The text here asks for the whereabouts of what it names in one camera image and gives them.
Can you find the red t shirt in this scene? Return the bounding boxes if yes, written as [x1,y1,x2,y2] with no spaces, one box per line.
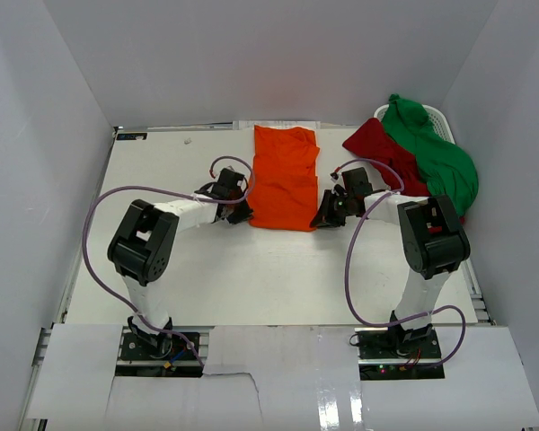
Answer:
[342,118,437,197]

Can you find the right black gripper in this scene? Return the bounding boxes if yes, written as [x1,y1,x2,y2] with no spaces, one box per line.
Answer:
[311,189,354,229]

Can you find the orange t shirt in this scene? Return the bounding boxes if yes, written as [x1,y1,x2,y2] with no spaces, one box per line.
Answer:
[248,125,320,232]

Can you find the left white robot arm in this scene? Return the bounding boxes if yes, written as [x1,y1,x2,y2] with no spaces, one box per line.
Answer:
[108,168,253,358]

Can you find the green t shirt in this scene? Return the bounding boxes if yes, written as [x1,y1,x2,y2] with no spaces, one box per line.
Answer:
[382,93,479,217]

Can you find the white paper sheet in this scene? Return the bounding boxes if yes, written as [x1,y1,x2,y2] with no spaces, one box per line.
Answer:
[197,119,323,132]

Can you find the black label sticker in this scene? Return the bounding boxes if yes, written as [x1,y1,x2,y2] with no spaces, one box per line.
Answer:
[116,133,147,141]

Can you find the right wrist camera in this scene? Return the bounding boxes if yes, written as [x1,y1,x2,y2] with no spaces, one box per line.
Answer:
[330,172,345,196]

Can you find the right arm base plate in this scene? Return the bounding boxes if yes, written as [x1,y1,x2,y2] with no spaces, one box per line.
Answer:
[349,329,446,382]

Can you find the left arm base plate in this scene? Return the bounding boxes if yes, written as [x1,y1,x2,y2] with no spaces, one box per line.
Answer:
[115,330,203,378]

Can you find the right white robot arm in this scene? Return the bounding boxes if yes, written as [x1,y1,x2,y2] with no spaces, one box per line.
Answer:
[310,166,471,358]

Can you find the white perforated laundry basket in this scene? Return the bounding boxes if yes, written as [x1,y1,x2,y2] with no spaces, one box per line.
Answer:
[373,104,455,145]

